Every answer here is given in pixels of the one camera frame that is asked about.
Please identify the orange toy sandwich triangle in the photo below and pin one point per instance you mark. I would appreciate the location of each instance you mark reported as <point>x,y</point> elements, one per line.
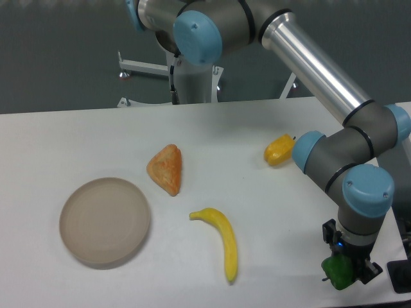
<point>165,169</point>

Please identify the white robot stand frame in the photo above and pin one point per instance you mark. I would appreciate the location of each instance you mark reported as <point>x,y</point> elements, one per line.
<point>188,83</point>

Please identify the beige round plate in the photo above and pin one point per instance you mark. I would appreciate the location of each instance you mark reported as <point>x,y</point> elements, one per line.
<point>104,222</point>

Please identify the yellow toy pepper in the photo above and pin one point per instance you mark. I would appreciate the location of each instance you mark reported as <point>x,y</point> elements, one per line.
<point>279,150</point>

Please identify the green toy pepper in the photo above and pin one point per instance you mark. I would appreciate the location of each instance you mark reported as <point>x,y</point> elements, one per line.
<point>339,270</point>

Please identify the black device at edge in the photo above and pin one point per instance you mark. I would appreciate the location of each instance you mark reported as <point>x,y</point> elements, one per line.
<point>399,272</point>

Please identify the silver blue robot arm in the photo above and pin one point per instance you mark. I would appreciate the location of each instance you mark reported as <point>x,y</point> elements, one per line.
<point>196,34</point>

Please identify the yellow toy banana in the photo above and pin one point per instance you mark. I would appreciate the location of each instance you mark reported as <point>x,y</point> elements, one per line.
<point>220,222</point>

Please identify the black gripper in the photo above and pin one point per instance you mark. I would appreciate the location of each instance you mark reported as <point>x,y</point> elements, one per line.
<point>343,242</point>

